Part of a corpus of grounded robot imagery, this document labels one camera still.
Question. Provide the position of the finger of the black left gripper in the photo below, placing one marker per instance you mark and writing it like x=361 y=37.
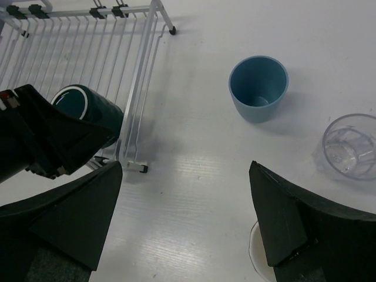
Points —
x=38 y=138

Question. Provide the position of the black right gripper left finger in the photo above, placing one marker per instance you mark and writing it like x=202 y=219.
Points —
x=59 y=235

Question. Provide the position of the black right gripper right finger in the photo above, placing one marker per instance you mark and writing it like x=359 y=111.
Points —
x=307 y=237

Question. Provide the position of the dark green ceramic mug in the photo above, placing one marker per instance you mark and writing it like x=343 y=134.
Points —
x=79 y=101

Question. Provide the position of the light blue plastic cup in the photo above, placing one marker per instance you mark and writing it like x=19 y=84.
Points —
x=257 y=86

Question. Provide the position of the white ceramic mug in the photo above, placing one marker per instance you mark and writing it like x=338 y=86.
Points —
x=258 y=255

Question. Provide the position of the clear plastic cup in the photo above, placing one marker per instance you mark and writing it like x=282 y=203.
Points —
x=346 y=150

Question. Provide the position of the metal wire dish rack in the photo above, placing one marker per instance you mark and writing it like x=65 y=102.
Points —
x=110 y=50

